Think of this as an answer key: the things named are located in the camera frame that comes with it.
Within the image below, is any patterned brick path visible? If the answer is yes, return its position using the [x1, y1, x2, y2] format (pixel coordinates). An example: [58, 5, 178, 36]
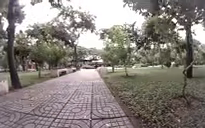
[0, 68, 136, 128]

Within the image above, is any dark earth strip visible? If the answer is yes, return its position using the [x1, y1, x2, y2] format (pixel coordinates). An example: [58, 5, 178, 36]
[99, 70, 143, 128]

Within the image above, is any group of trees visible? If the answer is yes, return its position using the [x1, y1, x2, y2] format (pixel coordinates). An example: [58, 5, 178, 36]
[0, 0, 205, 98]

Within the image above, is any grass lawn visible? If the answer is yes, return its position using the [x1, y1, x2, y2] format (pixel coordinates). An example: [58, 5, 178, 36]
[0, 69, 58, 90]
[101, 64, 205, 128]

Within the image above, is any large dark-trunk tree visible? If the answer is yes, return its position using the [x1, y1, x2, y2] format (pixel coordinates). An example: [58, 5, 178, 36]
[123, 0, 205, 80]
[0, 0, 26, 90]

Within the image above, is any pale low concrete wall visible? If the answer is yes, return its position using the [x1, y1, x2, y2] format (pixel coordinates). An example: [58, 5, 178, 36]
[49, 67, 78, 78]

